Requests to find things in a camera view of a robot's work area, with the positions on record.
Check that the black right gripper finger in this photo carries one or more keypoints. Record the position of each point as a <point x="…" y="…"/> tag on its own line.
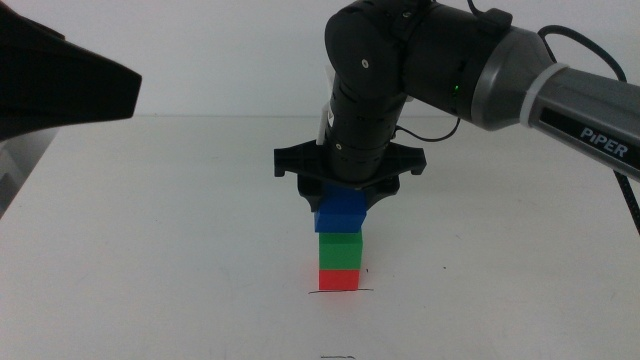
<point x="382" y="192"/>
<point x="311" y="192"/>

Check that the blue cube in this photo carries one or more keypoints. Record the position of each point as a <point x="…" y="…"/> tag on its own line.
<point x="340" y="210"/>

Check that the green cube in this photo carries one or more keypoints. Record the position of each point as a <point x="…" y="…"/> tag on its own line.
<point x="340" y="250"/>

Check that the red cube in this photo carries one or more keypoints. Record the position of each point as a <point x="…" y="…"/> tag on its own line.
<point x="339" y="280"/>

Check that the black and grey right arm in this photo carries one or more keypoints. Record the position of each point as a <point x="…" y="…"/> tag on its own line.
<point x="450" y="60"/>

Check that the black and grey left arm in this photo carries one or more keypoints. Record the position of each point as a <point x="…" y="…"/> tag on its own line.
<point x="50" y="75"/>

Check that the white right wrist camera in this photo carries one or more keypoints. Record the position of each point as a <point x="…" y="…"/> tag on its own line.
<point x="324" y="120"/>

